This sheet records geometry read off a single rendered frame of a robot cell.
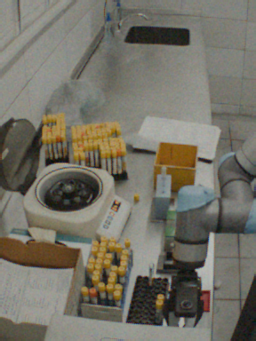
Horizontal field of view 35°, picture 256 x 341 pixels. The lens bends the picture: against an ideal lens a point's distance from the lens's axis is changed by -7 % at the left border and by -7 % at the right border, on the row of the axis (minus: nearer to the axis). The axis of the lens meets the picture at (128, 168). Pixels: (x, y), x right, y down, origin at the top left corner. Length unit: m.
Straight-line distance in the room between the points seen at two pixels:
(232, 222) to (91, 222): 0.43
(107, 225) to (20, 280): 0.31
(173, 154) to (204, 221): 0.63
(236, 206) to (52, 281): 0.49
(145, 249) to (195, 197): 0.40
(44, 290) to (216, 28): 2.64
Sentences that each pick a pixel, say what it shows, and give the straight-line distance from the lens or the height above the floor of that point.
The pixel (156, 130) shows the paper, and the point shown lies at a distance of 1.65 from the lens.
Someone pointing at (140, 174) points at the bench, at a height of 0.87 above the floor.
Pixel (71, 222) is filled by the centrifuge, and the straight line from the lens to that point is 1.13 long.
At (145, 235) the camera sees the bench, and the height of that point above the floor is 0.87.
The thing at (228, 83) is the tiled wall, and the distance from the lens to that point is 3.50.
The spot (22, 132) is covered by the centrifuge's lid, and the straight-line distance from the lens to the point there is 1.31.
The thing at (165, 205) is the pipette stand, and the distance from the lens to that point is 1.23.
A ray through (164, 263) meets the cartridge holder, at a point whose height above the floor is 0.91.
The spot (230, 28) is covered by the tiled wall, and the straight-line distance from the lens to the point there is 3.31.
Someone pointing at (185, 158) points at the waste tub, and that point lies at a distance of 1.45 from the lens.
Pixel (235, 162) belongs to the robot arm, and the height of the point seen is 1.22.
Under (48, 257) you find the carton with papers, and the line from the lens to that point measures 1.07.
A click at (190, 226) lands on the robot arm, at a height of 1.17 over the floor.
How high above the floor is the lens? 1.77
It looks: 37 degrees down
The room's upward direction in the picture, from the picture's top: 2 degrees counter-clockwise
